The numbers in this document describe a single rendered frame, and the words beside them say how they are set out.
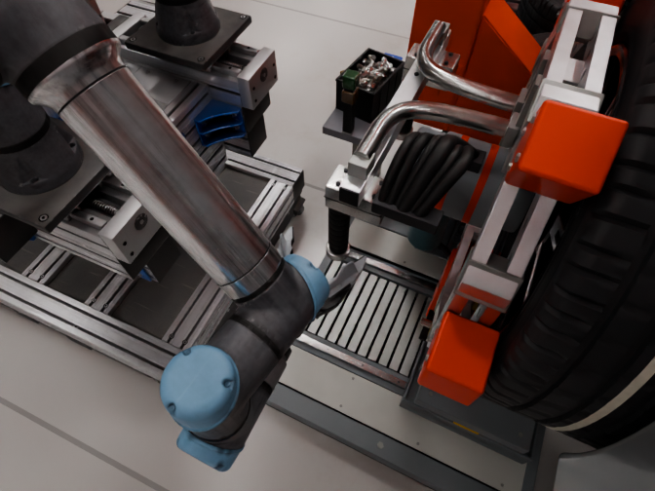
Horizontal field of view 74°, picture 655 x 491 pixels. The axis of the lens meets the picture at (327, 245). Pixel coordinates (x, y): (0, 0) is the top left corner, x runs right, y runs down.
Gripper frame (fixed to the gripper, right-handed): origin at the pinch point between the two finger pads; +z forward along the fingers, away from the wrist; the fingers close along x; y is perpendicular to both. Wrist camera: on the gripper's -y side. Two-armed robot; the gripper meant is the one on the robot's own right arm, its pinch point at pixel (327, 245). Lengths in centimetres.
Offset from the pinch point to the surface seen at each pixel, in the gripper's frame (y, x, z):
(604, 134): 32.5, -26.3, 2.2
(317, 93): -83, 67, 129
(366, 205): 11.2, -5.2, 2.0
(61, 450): -83, 63, -51
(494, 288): 13.7, -24.2, -5.0
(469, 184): 6.7, -17.2, 16.3
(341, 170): 12.0, 0.4, 5.6
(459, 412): -60, -37, 3
